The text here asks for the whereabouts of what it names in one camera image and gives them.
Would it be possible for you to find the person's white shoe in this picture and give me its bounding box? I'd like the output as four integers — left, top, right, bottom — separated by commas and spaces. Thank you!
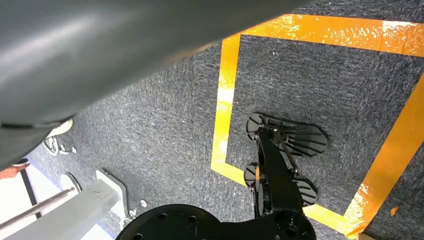
42, 118, 78, 157

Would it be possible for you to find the orange floor tape square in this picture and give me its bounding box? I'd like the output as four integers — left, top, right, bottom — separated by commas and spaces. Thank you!
210, 13, 424, 240

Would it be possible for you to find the grey slanted kiosk stand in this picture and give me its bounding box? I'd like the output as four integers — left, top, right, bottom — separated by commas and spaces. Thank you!
4, 168, 134, 240

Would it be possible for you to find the robot black hip disc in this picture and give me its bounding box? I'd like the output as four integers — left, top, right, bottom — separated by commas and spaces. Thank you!
115, 203, 317, 240

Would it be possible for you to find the robot black leg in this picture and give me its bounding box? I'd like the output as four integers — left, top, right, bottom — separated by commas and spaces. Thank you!
253, 127, 306, 216

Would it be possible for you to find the robot black ribbed foot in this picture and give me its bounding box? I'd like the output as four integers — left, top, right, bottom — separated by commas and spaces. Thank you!
243, 163, 318, 208
246, 112, 329, 158

